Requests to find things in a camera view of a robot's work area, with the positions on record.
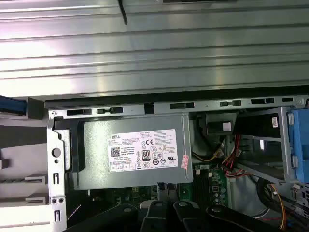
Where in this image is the black RAM slot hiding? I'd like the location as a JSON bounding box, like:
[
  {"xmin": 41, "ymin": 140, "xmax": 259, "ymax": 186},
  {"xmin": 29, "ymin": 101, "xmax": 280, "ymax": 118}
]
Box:
[
  {"xmin": 193, "ymin": 174, "xmax": 202, "ymax": 211},
  {"xmin": 201, "ymin": 174, "xmax": 211, "ymax": 211}
]

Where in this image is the black cable loop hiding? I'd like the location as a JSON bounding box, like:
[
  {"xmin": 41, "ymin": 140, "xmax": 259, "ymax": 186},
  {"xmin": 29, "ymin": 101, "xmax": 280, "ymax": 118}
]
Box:
[{"xmin": 256, "ymin": 178, "xmax": 285, "ymax": 218}]

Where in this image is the yellow black wire bundle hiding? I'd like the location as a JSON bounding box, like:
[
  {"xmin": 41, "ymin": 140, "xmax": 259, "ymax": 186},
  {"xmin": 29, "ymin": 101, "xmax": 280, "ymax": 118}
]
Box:
[{"xmin": 192, "ymin": 142, "xmax": 224, "ymax": 165}]

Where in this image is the thin cable metal plug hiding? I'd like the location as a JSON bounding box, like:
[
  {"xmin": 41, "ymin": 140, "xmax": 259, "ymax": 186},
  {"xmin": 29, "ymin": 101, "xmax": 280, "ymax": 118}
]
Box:
[{"xmin": 117, "ymin": 0, "xmax": 129, "ymax": 25}]

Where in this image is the red orange wire bundle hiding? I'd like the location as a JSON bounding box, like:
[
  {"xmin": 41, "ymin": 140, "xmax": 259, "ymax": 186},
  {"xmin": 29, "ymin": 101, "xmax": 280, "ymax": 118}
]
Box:
[{"xmin": 221, "ymin": 134, "xmax": 248, "ymax": 181}]

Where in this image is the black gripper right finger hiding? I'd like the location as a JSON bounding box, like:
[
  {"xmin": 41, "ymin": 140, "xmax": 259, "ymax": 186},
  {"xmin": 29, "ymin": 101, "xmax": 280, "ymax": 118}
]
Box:
[{"xmin": 167, "ymin": 183, "xmax": 288, "ymax": 232}]

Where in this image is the blue plastic drive latch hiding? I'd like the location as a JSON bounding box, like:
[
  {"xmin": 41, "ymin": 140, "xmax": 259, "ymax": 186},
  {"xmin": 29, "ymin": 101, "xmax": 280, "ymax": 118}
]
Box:
[{"xmin": 287, "ymin": 110, "xmax": 309, "ymax": 183}]

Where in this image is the green motherboard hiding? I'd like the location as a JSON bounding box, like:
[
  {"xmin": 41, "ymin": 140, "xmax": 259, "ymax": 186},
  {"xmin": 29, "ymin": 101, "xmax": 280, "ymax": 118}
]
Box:
[{"xmin": 70, "ymin": 163, "xmax": 232, "ymax": 218}]

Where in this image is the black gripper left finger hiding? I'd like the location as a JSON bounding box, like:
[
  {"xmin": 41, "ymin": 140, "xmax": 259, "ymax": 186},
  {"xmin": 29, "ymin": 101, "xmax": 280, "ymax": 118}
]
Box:
[{"xmin": 63, "ymin": 182, "xmax": 169, "ymax": 232}]

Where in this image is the grey parts rack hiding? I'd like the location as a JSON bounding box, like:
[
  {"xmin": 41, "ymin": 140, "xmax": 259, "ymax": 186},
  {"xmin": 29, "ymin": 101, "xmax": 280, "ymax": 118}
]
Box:
[{"xmin": 0, "ymin": 96, "xmax": 53, "ymax": 232}]

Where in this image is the hard disk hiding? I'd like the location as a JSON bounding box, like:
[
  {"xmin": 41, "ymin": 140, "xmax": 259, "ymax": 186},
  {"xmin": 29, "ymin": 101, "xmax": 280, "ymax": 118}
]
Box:
[{"xmin": 0, "ymin": 95, "xmax": 27, "ymax": 116}]

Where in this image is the black open PC case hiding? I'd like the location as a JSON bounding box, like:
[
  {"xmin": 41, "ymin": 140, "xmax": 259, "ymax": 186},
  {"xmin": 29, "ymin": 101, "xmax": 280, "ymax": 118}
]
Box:
[{"xmin": 44, "ymin": 93, "xmax": 309, "ymax": 232}]

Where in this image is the metal optical drive cage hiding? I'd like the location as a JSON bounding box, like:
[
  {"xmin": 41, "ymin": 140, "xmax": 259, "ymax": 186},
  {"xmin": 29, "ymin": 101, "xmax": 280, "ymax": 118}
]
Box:
[{"xmin": 233, "ymin": 106, "xmax": 294, "ymax": 184}]

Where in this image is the grey power supply unit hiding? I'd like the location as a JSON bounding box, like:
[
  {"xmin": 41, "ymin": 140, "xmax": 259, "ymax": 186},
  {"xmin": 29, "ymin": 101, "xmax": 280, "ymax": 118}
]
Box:
[{"xmin": 72, "ymin": 113, "xmax": 194, "ymax": 191}]

